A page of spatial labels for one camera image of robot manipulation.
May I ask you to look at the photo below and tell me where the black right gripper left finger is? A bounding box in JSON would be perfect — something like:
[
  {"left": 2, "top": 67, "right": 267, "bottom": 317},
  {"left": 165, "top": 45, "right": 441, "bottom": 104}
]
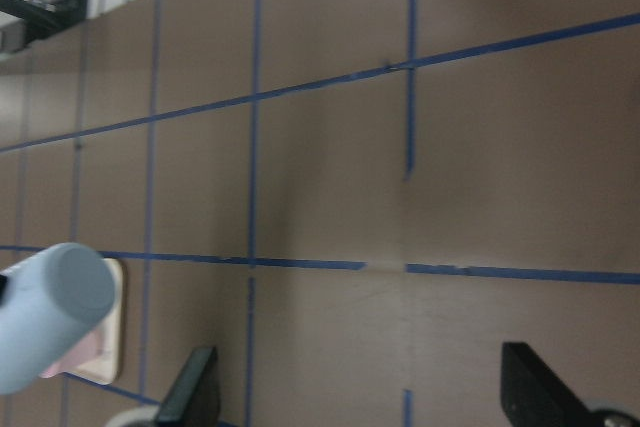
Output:
[{"left": 102, "top": 345, "right": 224, "bottom": 427}]

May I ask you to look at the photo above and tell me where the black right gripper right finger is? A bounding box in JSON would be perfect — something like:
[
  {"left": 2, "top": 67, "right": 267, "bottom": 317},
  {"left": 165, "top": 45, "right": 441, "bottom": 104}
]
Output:
[{"left": 501, "top": 342, "right": 639, "bottom": 427}]

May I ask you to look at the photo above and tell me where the cream plastic tray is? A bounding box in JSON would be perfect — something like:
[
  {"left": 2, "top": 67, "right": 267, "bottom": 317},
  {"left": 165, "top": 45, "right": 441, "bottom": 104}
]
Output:
[{"left": 65, "top": 258, "right": 126, "bottom": 386}]

